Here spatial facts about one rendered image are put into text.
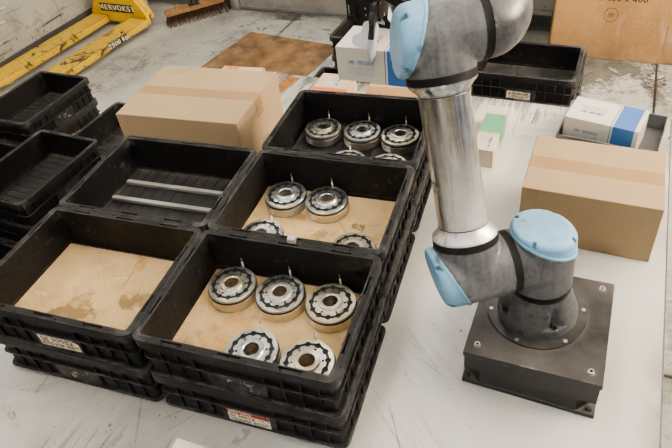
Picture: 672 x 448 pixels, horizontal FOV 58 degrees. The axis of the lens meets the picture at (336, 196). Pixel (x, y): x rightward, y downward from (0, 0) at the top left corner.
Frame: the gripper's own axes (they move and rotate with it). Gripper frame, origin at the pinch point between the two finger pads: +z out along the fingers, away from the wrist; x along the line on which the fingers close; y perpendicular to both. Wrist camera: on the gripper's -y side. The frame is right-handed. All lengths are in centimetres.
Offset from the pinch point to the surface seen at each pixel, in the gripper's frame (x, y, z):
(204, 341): 74, 12, 28
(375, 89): -21.3, 11.9, 24.6
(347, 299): 58, -12, 25
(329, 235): 39.0, 0.8, 27.7
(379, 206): 26.1, -6.7, 27.8
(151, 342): 84, 15, 18
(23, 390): 91, 52, 40
